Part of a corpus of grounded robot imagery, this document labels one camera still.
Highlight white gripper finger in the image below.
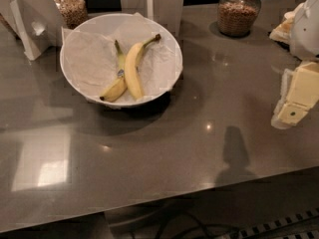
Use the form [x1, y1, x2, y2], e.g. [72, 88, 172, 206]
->
[271, 69, 293, 129]

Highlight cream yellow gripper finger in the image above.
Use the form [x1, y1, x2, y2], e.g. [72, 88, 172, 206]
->
[279, 62, 319, 125]

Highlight large yellow banana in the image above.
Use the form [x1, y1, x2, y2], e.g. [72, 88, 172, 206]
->
[125, 34, 160, 100]

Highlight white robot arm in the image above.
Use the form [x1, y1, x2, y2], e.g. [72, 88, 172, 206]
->
[269, 0, 319, 129]

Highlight small yellow banana with sticker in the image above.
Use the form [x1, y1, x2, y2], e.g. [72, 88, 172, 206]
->
[100, 41, 127, 103]

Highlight white bowl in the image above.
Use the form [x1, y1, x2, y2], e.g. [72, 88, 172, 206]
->
[59, 12, 183, 109]

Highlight glass jar of grains right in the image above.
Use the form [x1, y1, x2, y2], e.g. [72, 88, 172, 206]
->
[217, 0, 261, 38]

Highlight glass jar of grains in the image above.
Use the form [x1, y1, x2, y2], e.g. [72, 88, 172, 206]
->
[54, 0, 88, 29]
[217, 0, 261, 38]

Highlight black white striped strip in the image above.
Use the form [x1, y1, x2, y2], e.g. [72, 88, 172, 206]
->
[215, 207, 319, 239]

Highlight white stand centre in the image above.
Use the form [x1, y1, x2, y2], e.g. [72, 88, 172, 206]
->
[121, 0, 183, 37]

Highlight white stand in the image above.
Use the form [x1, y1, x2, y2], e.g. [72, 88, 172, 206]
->
[121, 0, 183, 37]
[0, 0, 66, 61]

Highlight white paper liner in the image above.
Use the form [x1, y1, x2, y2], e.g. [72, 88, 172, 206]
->
[61, 12, 183, 111]

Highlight glass jar of grains left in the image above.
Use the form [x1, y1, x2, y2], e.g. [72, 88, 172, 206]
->
[54, 0, 88, 29]

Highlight white stand left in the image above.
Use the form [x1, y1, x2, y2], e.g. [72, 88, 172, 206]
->
[0, 0, 66, 61]

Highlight black cables under table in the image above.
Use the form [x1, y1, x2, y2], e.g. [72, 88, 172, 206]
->
[129, 206, 243, 239]

